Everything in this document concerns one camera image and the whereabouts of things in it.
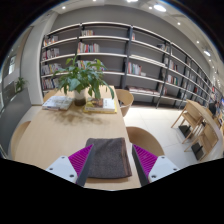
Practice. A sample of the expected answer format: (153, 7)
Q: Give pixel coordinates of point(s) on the ceiling spotlights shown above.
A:
(160, 8)

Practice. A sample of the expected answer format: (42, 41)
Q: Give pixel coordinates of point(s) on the light wooden round-back chair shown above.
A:
(143, 138)
(126, 98)
(18, 136)
(50, 95)

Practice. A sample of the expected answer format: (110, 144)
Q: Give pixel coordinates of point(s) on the zigzag striped grey towel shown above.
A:
(108, 158)

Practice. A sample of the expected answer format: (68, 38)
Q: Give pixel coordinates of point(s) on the small green plant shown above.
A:
(20, 84)

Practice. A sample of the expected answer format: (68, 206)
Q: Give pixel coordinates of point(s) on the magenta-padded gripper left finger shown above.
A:
(75, 161)

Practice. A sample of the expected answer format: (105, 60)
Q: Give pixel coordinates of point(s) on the light wooden desk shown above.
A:
(200, 108)

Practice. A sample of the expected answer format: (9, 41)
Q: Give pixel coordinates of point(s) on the grey bookshelf unit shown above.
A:
(143, 50)

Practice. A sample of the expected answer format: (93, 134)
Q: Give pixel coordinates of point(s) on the green potted plant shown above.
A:
(81, 76)

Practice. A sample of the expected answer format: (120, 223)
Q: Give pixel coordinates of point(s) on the yellow book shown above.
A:
(101, 106)

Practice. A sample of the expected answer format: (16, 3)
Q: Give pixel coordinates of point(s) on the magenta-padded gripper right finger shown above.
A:
(150, 161)

